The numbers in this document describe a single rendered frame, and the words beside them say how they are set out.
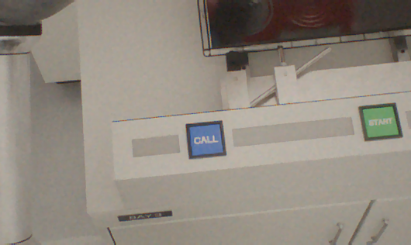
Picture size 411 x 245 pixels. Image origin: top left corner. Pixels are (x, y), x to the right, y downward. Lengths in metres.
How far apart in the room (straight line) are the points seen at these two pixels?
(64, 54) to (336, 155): 1.08
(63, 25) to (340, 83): 0.87
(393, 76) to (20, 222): 0.65
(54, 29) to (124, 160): 0.87
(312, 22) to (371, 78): 0.13
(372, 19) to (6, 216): 0.69
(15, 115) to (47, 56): 1.14
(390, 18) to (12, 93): 0.67
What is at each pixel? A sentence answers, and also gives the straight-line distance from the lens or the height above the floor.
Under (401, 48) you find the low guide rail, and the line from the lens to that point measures 1.44.
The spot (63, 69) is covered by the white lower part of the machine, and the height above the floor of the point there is 0.15.
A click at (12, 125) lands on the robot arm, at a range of 1.02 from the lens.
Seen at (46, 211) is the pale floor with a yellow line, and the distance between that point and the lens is 2.23.
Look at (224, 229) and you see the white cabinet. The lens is 1.49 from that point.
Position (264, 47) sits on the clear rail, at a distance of 1.35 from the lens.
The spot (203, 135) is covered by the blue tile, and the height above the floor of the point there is 0.96.
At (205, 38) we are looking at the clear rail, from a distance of 1.36.
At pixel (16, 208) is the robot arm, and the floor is 1.12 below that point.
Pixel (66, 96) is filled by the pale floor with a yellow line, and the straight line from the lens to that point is 2.35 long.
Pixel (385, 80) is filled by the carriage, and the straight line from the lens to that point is 1.37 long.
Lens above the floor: 2.08
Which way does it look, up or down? 66 degrees down
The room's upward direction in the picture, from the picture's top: 3 degrees counter-clockwise
